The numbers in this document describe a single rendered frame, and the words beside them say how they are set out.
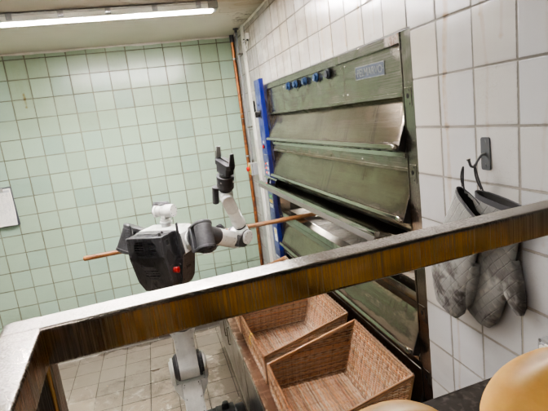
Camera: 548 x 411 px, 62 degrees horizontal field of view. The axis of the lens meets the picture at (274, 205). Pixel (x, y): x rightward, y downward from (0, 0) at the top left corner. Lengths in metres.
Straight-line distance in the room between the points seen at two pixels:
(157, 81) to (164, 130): 0.40
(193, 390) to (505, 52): 2.17
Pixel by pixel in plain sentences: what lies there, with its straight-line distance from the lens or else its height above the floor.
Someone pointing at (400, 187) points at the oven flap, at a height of 1.56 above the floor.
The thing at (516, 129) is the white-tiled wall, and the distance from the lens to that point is 1.27.
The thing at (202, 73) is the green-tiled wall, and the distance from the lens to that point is 4.20.
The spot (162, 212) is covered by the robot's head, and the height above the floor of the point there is 1.48.
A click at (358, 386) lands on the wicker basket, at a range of 2.35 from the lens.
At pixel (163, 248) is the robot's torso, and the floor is 1.34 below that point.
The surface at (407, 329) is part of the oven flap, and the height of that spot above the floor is 1.00.
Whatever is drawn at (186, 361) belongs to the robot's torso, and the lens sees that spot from 2.62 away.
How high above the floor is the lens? 1.88
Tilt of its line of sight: 11 degrees down
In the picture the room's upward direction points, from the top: 7 degrees counter-clockwise
